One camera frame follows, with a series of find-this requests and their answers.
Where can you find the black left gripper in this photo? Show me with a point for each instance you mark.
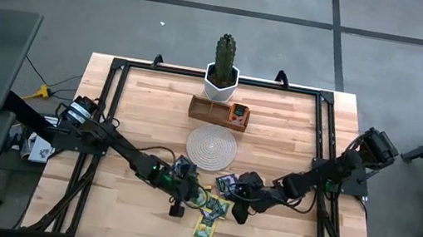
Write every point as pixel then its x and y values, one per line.
pixel 182 187

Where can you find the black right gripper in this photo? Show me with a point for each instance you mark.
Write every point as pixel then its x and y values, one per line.
pixel 251 189

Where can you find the silver green packet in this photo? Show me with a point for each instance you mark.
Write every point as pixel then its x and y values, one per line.
pixel 183 167

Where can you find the orange tea packet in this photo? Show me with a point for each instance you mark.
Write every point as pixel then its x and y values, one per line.
pixel 239 116

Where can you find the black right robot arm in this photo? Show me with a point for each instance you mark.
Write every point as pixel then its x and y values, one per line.
pixel 312 177

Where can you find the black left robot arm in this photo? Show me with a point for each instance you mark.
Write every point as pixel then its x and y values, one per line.
pixel 126 152

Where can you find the wooden compartment tray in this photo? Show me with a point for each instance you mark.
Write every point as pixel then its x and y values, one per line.
pixel 207 118

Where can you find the white hexagonal plant pot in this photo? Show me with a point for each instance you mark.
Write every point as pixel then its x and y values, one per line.
pixel 219 94

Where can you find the white printed box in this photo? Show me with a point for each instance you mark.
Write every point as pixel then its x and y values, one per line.
pixel 39 150

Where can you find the white floor scrap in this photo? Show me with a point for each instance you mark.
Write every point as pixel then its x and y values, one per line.
pixel 162 23

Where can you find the yellow power plug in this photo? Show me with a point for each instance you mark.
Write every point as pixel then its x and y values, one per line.
pixel 44 91

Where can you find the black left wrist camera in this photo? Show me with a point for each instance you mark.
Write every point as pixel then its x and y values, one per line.
pixel 177 210

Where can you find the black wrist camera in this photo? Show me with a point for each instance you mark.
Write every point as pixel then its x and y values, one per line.
pixel 177 210
pixel 240 213

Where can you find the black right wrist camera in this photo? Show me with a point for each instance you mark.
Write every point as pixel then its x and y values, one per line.
pixel 240 213

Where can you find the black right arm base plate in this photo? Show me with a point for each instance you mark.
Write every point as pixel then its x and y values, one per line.
pixel 357 186

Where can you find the black aluminium table frame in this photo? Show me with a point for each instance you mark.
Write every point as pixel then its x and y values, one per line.
pixel 160 69

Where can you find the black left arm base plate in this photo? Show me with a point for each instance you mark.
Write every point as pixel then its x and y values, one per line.
pixel 65 143

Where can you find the black angled post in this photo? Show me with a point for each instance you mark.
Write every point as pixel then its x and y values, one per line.
pixel 28 118

